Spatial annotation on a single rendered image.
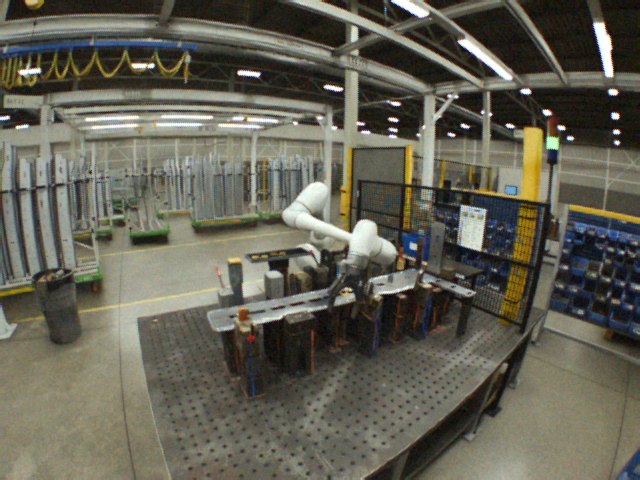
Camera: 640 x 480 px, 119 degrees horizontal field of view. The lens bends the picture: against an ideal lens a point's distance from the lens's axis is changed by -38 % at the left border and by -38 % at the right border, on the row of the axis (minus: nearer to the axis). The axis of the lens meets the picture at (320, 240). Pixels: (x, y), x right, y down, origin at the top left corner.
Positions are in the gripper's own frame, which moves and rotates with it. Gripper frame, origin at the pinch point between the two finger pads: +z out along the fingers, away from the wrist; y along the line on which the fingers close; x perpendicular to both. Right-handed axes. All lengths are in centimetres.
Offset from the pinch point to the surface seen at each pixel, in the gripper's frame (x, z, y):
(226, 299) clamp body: -41, 12, 37
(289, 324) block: -7.6, 10.8, 18.6
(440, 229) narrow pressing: -14, -65, -73
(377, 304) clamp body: -4.4, -7.6, -23.6
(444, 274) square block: -10, -37, -82
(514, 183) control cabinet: -193, -388, -602
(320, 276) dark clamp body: -40.9, -13.8, -11.1
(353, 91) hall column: -585, -608, -293
